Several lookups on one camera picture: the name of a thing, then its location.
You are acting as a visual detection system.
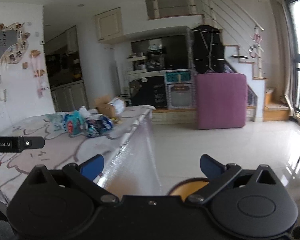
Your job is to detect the crushed blue Pepsi can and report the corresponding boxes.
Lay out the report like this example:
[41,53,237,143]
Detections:
[84,114,114,138]

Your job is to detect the teal plastic snack wrapper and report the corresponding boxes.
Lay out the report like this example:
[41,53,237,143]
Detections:
[45,110,92,138]

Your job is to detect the brown cardboard box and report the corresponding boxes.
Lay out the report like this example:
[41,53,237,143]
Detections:
[95,95,126,118]

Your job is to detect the wooden round trash bin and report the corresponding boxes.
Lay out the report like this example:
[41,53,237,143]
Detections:
[167,178,209,200]

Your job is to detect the cartoon print bed sheet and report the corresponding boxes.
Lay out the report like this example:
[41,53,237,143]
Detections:
[0,105,154,204]

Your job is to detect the silver foil bed side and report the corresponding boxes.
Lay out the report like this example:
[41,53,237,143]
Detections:
[96,111,162,198]

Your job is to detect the white plastic bag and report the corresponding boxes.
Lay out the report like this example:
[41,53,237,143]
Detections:
[78,106,92,120]

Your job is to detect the wooden tv cabinet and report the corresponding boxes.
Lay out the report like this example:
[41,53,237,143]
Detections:
[147,106,263,129]

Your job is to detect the pink upright mattress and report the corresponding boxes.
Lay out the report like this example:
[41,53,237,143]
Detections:
[194,73,248,129]

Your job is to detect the kitchen lower cabinet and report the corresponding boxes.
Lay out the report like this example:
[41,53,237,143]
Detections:
[51,81,89,112]

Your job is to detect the wooden stair steps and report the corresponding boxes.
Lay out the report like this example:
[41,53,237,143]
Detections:
[244,77,291,122]

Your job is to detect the toy oven poison sign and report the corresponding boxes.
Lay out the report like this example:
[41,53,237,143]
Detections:
[164,69,196,109]

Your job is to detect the black chalkboard sign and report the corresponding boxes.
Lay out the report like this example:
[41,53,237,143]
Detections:
[129,76,167,108]

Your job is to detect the white shelf with items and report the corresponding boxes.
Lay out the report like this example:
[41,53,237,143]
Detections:
[127,52,147,75]

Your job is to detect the beige curtain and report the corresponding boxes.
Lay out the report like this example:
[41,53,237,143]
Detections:
[270,0,295,109]

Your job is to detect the staircase railing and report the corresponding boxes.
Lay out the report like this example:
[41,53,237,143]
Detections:
[145,0,264,80]

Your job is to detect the pink hanging wall ornament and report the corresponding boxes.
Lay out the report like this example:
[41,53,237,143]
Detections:
[30,49,49,98]

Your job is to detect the panda wall decoration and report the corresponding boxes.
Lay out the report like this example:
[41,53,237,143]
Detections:
[0,23,30,64]

